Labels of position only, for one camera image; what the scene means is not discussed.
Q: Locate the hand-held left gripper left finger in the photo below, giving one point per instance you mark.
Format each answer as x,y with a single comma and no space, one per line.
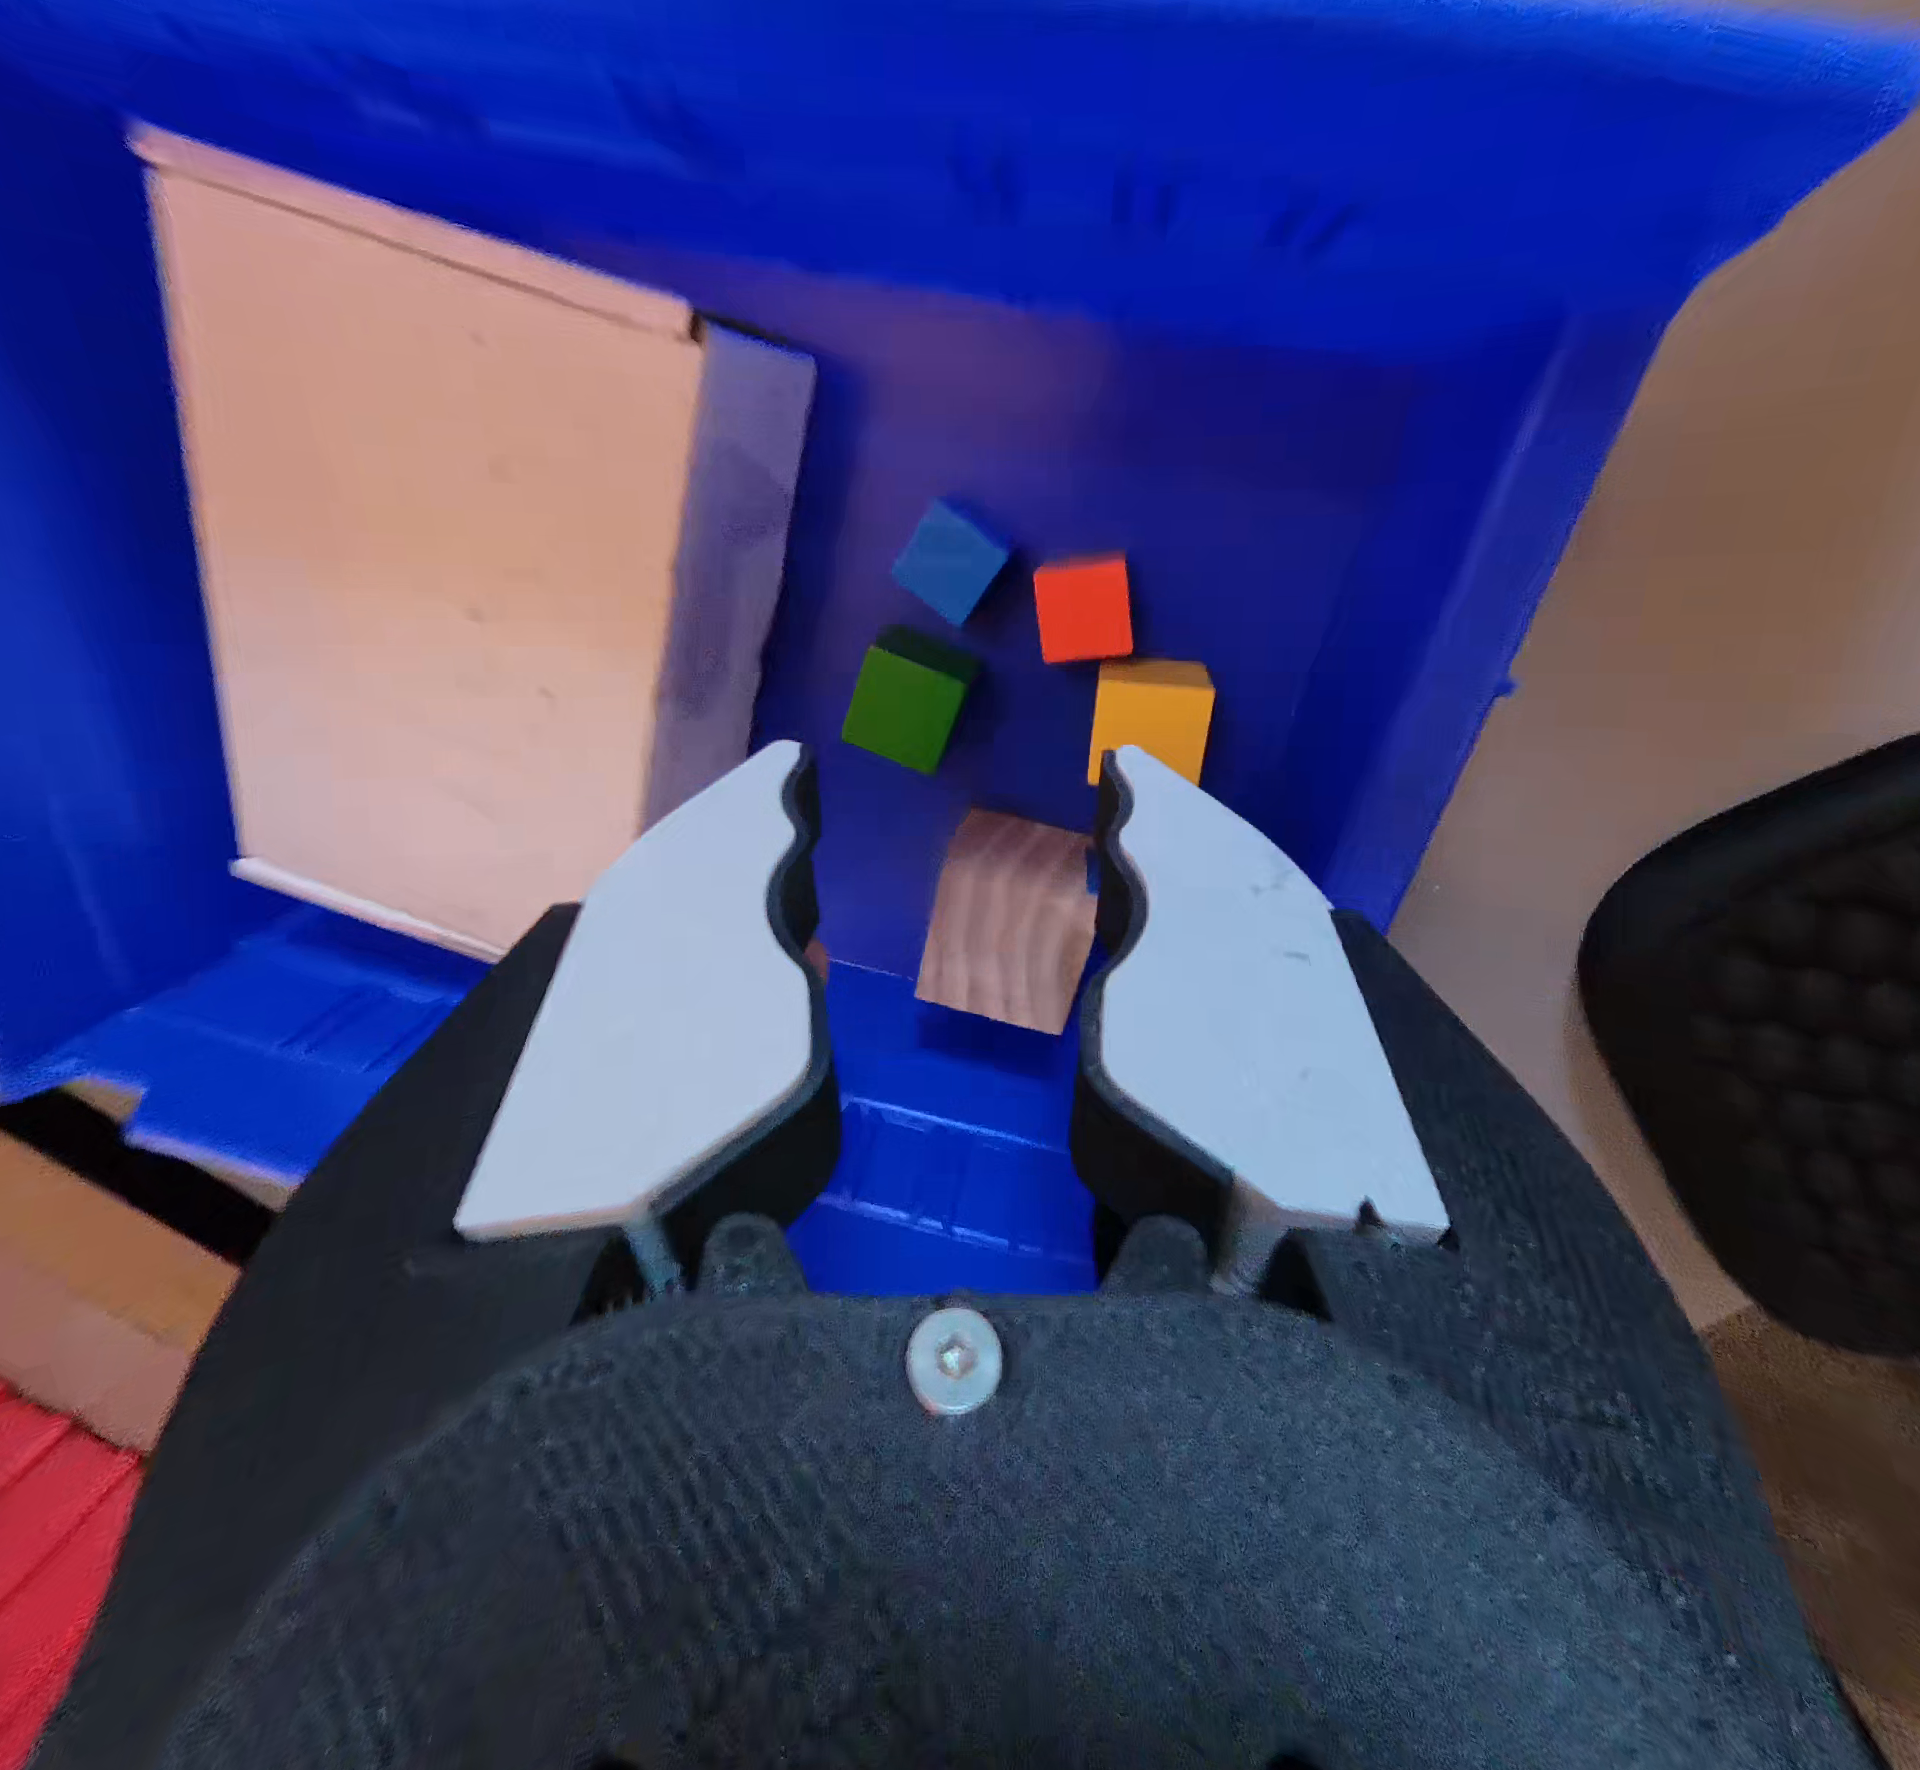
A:
662,1020

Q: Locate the brown cardboard piece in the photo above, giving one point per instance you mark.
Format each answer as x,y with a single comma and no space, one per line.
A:
91,1289

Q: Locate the plain wooden cube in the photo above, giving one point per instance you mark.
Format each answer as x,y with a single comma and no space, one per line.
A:
1001,922

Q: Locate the red cube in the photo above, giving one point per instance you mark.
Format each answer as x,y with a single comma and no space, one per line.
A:
1084,611

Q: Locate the red ribbed object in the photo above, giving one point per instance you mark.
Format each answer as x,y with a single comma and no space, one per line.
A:
54,1560

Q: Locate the black textured object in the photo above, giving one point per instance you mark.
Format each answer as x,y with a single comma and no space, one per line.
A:
1787,1034

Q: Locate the white cardboard box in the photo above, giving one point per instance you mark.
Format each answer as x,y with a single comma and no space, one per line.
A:
422,570

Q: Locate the blue plastic bin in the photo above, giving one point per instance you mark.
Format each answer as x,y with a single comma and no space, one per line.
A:
1049,225

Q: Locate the blue cube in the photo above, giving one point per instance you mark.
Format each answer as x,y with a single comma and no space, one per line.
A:
950,563

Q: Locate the yellow cube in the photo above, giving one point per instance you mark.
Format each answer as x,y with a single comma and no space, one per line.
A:
1149,721

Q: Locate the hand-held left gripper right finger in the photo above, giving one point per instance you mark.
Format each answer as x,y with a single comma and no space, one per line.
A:
1245,1034

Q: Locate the green cube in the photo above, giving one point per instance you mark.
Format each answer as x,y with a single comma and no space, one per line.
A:
902,704

